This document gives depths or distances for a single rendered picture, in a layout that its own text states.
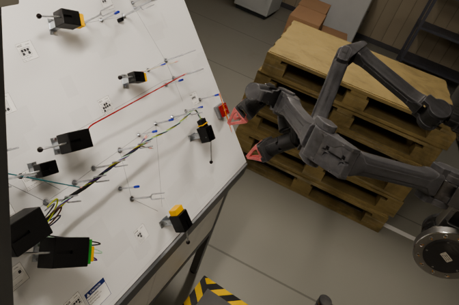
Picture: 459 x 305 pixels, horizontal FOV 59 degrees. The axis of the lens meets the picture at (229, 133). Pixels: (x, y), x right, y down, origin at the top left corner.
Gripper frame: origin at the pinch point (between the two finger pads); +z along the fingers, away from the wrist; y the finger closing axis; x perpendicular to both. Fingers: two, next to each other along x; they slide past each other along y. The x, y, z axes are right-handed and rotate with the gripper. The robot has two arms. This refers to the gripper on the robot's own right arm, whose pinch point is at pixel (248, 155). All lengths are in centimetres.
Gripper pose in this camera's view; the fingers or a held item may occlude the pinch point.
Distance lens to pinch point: 148.6
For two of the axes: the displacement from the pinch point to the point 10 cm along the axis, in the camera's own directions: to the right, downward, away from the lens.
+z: -7.5, 3.3, 5.8
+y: -4.9, 3.1, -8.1
